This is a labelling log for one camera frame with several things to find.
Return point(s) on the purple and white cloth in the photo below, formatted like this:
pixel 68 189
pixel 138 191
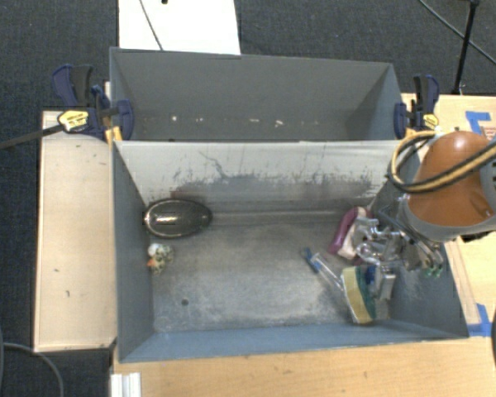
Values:
pixel 344 234

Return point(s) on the grey metal bin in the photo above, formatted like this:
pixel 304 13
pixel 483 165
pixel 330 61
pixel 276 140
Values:
pixel 248 288

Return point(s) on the black glossy oval mouse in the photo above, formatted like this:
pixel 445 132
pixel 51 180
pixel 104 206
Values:
pixel 177 218

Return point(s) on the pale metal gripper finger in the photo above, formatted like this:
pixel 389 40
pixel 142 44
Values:
pixel 385 281

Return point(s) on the clear and blue plastic tool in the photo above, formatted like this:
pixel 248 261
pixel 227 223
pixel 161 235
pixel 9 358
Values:
pixel 320 267

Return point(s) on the small white spotted toy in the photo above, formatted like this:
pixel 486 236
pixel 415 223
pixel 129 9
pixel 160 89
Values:
pixel 160 258

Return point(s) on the yellow and green sponge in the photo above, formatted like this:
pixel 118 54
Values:
pixel 361 300

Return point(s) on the pale wood board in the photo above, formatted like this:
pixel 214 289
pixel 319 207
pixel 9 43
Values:
pixel 74 238

